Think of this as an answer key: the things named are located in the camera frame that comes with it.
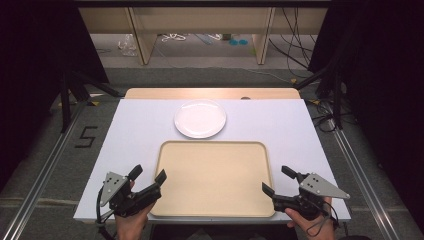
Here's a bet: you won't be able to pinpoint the person's left hand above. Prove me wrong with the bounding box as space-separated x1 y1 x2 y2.
114 202 157 240

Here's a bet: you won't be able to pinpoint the clear plastic bag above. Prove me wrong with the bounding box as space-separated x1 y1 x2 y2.
117 33 139 57

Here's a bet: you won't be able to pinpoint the beige plastic tray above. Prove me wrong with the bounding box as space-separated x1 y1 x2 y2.
149 140 276 218

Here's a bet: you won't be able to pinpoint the white round plate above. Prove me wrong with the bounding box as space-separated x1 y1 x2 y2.
173 99 228 140

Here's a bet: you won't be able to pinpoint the light wooden shelf unit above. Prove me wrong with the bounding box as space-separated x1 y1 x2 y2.
79 6 329 66

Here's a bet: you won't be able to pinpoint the white coiled cable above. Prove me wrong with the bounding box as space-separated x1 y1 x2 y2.
161 32 188 43

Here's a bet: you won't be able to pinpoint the black curtain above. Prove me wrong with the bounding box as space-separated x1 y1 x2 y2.
0 0 110 193
308 0 424 231

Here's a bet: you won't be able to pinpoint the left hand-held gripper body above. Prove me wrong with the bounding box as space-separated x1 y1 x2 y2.
99 171 163 218

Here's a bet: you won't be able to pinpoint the black tripod stand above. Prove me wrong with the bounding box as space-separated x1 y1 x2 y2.
294 65 345 130
59 70 122 134

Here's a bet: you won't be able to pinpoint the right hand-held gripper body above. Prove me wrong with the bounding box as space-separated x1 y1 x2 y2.
272 171 351 222

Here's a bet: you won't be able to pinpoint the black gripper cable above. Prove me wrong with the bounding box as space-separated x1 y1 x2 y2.
305 199 340 238
95 185 116 240

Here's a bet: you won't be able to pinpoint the black hanging cables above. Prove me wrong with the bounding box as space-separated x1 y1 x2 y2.
268 7 318 78

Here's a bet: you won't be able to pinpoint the person's right hand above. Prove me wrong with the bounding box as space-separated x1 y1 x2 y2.
284 196 337 240

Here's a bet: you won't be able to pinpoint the white table cover board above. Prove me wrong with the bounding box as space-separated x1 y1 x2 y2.
73 98 352 224

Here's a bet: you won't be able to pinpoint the aluminium floor rail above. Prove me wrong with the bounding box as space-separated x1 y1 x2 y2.
327 117 398 240
1 99 88 240

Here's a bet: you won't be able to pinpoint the wooden table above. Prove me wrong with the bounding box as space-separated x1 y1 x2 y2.
124 87 302 101

